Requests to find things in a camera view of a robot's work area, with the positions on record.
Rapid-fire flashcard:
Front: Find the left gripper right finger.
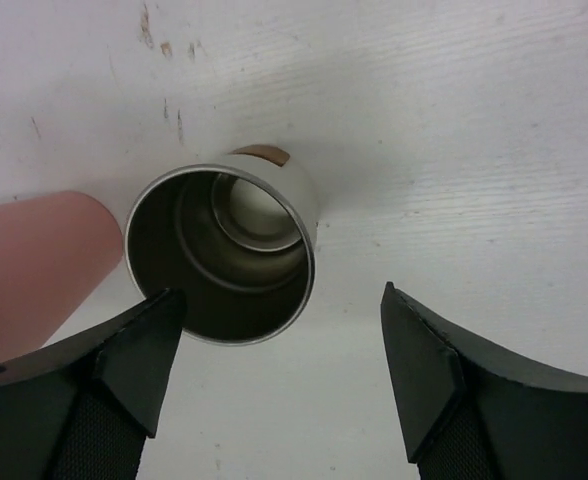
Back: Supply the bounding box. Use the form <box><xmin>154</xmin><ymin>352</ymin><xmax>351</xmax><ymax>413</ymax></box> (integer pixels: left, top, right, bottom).
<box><xmin>380</xmin><ymin>283</ymin><xmax>588</xmax><ymax>479</ymax></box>

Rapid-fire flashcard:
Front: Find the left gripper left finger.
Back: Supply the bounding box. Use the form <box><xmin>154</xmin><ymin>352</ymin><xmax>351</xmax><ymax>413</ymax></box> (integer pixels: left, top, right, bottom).
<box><xmin>0</xmin><ymin>290</ymin><xmax>186</xmax><ymax>479</ymax></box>

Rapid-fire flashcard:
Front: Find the pink plastic cup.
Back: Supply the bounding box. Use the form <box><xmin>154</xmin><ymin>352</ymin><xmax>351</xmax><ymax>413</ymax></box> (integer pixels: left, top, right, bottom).
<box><xmin>0</xmin><ymin>191</ymin><xmax>123</xmax><ymax>363</ymax></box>

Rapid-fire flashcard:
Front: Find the steel cup with cork base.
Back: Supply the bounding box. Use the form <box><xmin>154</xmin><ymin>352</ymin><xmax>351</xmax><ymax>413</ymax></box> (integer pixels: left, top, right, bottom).
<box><xmin>123</xmin><ymin>144</ymin><xmax>320</xmax><ymax>345</ymax></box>

